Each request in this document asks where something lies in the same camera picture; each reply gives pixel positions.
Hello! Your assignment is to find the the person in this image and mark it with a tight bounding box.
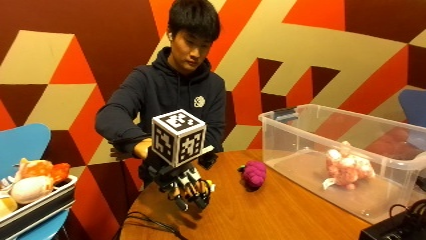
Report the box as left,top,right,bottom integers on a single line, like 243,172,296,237
95,0,228,193

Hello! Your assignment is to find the light blue chair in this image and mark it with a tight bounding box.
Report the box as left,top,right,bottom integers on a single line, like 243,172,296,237
0,123,71,240

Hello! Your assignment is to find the dark blue chair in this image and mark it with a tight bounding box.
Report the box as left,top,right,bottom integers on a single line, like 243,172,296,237
397,88,426,128

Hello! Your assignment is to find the white grey tray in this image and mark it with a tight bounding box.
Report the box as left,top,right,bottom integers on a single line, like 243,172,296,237
0,174,80,240

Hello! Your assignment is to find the pink plush toy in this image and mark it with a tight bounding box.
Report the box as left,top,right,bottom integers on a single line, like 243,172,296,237
323,140,377,191

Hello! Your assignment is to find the black device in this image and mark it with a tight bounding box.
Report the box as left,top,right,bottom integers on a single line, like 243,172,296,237
359,199,426,240

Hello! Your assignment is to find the purple grape plush toy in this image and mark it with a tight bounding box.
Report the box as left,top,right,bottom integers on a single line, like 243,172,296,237
237,160,269,192

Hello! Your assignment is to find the white plush toy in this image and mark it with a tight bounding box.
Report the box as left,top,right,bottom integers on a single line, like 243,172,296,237
10,175,56,205

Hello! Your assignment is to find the orange plush toy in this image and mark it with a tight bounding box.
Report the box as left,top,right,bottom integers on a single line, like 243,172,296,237
16,157,72,185

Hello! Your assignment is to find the black cable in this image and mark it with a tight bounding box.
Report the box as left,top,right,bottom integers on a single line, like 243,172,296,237
116,211,189,240

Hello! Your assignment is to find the clear plastic storage bin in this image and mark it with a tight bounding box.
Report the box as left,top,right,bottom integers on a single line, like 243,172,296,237
257,103,426,225

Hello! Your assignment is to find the yellow plush toy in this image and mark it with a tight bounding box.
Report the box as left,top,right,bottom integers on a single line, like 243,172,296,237
0,195,19,220

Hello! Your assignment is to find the white marker cube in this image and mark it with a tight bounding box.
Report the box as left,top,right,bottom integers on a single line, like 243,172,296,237
151,108,208,168

